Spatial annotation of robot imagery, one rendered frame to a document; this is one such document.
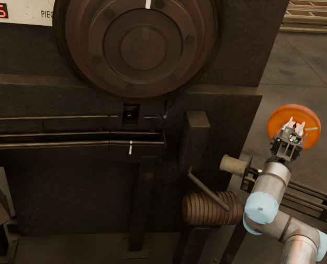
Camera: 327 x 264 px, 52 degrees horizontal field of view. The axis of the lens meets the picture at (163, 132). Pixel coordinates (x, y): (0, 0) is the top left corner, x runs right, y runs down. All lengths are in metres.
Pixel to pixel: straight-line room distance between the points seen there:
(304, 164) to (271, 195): 1.64
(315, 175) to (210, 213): 1.29
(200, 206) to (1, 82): 0.80
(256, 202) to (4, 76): 0.88
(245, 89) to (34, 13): 0.76
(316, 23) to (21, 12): 4.11
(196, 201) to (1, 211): 0.66
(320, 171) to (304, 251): 1.66
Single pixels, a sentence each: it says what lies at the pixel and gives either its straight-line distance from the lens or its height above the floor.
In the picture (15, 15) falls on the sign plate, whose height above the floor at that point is 1.08.
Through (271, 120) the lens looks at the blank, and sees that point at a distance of 1.10.
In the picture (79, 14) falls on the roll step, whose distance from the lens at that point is 0.92.
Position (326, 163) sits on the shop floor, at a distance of 2.62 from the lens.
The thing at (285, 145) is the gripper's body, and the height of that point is 0.94.
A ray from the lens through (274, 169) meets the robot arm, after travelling 0.92.
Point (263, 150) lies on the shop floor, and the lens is 2.47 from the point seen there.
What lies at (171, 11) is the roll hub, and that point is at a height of 1.22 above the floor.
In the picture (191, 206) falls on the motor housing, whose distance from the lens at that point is 1.29.
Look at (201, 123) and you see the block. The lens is 1.18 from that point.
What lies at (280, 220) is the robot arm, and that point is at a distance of 0.97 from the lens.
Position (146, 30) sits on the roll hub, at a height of 1.17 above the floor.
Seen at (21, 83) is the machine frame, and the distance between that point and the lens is 1.20.
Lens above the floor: 1.51
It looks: 40 degrees down
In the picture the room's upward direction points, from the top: 10 degrees clockwise
